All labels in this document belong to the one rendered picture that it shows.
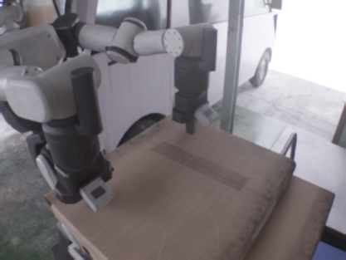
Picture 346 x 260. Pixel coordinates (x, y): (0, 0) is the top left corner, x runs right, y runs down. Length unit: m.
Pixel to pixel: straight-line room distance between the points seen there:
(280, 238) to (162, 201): 0.26
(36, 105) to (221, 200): 0.39
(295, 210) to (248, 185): 0.13
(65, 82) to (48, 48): 0.47
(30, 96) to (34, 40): 0.47
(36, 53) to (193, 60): 0.46
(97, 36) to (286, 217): 0.74
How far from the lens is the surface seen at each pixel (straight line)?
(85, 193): 0.45
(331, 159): 2.59
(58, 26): 0.95
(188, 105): 0.63
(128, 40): 0.77
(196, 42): 0.58
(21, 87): 0.38
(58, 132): 0.39
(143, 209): 0.53
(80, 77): 0.34
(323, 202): 0.68
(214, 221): 0.51
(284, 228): 0.59
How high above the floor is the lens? 1.51
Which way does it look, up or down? 34 degrees down
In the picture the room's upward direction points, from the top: 1 degrees counter-clockwise
